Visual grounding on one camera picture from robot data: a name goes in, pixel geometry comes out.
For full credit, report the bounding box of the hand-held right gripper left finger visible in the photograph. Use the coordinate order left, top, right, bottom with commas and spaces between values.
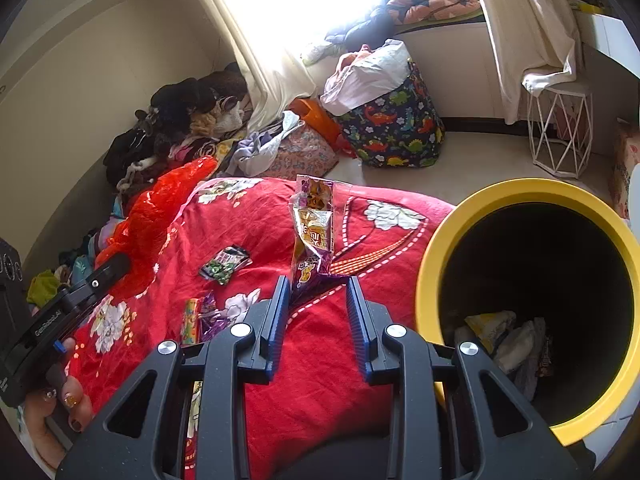
55, 275, 292, 480

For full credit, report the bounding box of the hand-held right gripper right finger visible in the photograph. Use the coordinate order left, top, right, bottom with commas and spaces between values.
346, 276, 583, 480

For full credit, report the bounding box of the red plastic bag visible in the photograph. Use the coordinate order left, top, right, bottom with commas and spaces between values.
94, 156, 220, 301

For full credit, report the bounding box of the purple snack packet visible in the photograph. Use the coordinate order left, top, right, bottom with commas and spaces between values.
289, 174, 351, 306

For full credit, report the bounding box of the yellow trash bin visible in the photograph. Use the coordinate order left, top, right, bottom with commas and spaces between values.
416, 178, 640, 448

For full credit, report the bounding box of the person's left hand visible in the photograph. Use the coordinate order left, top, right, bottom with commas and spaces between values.
20, 337, 95, 471

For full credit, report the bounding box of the pile of colourful clothes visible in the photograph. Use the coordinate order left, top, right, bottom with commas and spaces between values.
25, 200, 126, 308

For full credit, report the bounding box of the green snack wrapper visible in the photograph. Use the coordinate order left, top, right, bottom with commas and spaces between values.
198, 245, 251, 287

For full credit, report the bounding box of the colourful candy wrapper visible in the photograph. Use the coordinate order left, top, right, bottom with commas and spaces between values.
181, 292, 219, 346

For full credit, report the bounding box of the red floral blanket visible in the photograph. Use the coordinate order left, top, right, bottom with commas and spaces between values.
67, 176, 456, 480

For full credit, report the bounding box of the floral cloth bag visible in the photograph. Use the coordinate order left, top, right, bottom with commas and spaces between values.
272, 125, 341, 178

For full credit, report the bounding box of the pale lavender garment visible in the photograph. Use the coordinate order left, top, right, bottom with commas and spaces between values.
235, 110, 307, 177

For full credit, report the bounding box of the pile of dark clothes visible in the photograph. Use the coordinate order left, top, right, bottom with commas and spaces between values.
102, 62, 251, 196

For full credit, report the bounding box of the dinosaur print fabric basket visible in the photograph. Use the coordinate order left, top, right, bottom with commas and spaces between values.
336, 60, 447, 168

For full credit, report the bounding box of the large white plastic bag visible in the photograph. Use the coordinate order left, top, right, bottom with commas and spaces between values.
320, 39, 412, 116

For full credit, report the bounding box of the cream curtain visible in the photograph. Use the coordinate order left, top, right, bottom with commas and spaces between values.
177, 0, 321, 133
472, 0, 583, 126

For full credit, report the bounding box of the white cloth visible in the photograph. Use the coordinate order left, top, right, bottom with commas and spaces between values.
300, 39, 346, 67

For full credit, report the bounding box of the blue padded jacket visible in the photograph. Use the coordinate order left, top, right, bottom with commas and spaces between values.
325, 7, 396, 46

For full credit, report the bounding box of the printed cardboard box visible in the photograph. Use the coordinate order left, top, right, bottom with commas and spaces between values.
607, 119, 640, 220

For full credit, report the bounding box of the orange patterned quilt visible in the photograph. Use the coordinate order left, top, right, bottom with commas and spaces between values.
385, 0, 485, 26

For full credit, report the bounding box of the white cabinet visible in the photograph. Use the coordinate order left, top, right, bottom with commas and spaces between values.
575, 10, 640, 126

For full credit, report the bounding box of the white wire stool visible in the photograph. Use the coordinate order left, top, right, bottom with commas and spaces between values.
522, 80, 595, 181

